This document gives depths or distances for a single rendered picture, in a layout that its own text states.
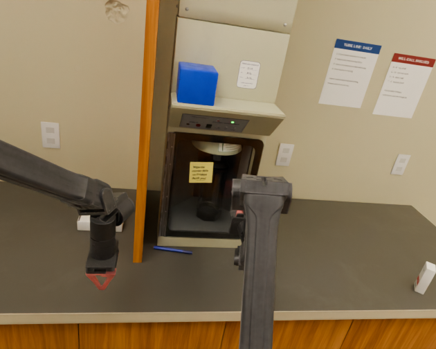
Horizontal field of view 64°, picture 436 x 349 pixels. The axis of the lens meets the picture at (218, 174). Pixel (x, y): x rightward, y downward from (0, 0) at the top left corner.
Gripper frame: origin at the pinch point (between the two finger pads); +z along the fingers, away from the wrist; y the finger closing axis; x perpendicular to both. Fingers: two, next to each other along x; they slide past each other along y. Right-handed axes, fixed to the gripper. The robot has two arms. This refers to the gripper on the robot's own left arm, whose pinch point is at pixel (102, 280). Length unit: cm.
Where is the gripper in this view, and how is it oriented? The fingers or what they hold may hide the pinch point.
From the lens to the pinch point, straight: 96.2
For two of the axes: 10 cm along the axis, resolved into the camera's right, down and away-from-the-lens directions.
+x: -9.8, -0.6, -2.0
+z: -1.5, 8.8, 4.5
